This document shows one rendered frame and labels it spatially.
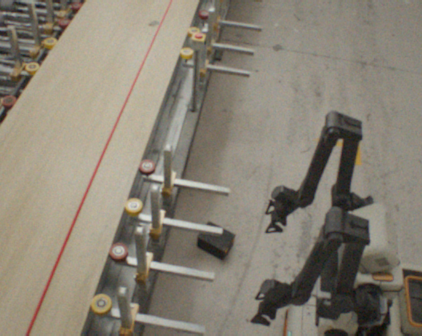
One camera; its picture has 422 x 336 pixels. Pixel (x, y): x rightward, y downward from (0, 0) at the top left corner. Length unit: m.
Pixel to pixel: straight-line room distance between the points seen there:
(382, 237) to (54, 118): 1.78
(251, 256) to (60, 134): 1.43
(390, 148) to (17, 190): 2.93
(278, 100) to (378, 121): 0.88
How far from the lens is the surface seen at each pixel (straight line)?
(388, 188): 3.89
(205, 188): 2.43
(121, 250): 2.13
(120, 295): 1.78
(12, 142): 2.64
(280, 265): 3.22
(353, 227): 1.41
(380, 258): 1.74
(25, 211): 2.33
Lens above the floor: 2.69
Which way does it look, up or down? 47 degrees down
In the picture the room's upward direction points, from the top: 6 degrees clockwise
